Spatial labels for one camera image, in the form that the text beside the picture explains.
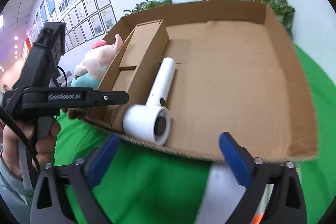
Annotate white boxed item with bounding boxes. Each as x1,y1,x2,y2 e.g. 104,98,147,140
194,163,275,224

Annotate brown cardboard insert tray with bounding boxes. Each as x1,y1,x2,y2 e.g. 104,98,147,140
84,20,169,133

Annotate right potted green plant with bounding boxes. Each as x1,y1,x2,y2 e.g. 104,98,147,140
244,0,295,38

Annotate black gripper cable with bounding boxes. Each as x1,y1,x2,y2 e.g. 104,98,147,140
0,65,68,175

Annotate pink pig plush toy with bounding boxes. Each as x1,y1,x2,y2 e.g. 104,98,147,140
71,34,123,90

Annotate framed certificates on wall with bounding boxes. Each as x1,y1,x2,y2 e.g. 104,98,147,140
27,0,116,52

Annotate person's left hand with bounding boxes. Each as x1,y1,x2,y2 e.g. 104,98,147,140
2,121,60,179

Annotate potted green plant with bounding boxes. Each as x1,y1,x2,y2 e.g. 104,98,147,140
123,0,173,16
244,0,295,38

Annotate large flat cardboard box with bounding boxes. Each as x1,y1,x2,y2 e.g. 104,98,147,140
81,0,318,162

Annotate white hair dryer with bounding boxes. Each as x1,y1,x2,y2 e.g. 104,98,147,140
123,57,175,146

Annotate green table cloth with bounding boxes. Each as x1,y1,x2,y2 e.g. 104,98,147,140
52,43,336,224

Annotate left potted green plant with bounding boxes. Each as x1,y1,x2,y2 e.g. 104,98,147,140
123,0,173,16

